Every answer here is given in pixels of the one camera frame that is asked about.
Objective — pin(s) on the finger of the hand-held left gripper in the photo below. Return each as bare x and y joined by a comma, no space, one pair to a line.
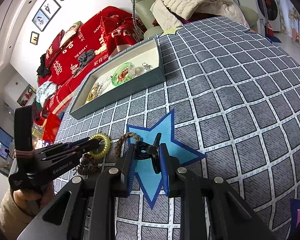
75,153
70,145

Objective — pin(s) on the black hair claw clip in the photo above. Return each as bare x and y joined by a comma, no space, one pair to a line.
153,160

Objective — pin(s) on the light patterned clothes pile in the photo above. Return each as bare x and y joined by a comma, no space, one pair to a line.
47,92

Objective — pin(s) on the black crumpled garment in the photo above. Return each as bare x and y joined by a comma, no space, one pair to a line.
43,66

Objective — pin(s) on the figure print pillow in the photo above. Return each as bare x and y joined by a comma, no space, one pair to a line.
70,33

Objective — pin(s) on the person's left forearm beige sleeve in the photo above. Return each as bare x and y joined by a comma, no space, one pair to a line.
12,217

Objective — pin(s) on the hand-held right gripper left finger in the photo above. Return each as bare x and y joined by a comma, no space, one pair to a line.
105,205

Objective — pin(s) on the red gift bag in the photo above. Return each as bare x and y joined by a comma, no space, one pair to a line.
51,128

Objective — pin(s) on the blue star patch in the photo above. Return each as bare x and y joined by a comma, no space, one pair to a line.
182,155

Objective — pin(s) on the large black framed photo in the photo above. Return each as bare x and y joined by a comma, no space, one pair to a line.
50,7
40,20

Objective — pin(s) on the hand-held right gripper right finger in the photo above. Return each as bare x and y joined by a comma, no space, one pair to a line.
165,175

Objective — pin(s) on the small black framed photo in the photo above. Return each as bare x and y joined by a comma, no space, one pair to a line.
34,38

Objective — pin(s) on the pink star patch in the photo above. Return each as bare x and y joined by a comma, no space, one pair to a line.
298,220

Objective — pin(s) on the green armchair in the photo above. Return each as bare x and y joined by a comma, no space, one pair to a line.
145,0

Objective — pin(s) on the person's left hand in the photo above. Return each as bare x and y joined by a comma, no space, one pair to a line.
27,198

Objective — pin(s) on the gooseneck camera stand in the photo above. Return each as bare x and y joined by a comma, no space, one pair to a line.
134,10

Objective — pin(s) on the grey crumpled garment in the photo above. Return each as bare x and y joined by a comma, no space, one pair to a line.
85,58

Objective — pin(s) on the grey tray with cream lining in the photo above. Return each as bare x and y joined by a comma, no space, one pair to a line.
130,85

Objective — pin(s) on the green translucent bangle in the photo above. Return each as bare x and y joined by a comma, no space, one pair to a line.
115,80

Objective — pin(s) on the yellow-green star patch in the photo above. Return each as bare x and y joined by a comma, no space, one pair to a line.
172,30

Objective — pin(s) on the white washing machine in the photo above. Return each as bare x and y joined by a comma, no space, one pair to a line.
272,2

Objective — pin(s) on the landscape wall picture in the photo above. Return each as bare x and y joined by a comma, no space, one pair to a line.
25,96

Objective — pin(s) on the red broom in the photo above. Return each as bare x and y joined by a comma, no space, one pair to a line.
267,27

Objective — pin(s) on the red printed sofa blanket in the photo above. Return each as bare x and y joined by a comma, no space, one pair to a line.
90,32

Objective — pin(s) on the red printed cushion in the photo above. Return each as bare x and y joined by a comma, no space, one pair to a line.
53,52

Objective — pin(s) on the cream quilted down jacket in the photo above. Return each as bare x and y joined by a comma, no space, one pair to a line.
190,0

